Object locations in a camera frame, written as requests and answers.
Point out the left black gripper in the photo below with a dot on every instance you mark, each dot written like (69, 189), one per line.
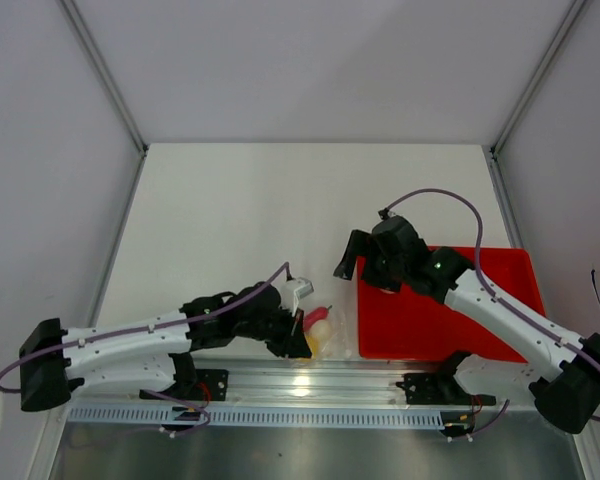
(294, 346)

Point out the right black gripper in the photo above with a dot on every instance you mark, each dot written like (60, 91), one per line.
(357, 247)

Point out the yellow toy pepper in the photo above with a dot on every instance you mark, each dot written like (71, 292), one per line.
(317, 347)

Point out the clear zip top bag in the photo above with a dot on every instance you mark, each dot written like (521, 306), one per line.
(338, 347)

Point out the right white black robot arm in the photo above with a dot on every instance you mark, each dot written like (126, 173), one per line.
(566, 391)

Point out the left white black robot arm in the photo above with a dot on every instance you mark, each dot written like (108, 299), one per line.
(51, 351)

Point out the red plastic tray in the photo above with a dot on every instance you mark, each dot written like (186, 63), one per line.
(407, 326)

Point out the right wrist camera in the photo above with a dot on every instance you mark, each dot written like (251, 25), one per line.
(387, 215)

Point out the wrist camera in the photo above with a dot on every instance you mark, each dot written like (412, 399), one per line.
(293, 291)
(387, 215)

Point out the aluminium mounting rail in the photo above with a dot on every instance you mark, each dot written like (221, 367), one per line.
(356, 381)

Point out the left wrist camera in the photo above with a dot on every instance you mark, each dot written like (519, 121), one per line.
(293, 291)

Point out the white slotted cable duct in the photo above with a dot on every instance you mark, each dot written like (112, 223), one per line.
(224, 415)

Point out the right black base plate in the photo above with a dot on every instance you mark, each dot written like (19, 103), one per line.
(424, 389)

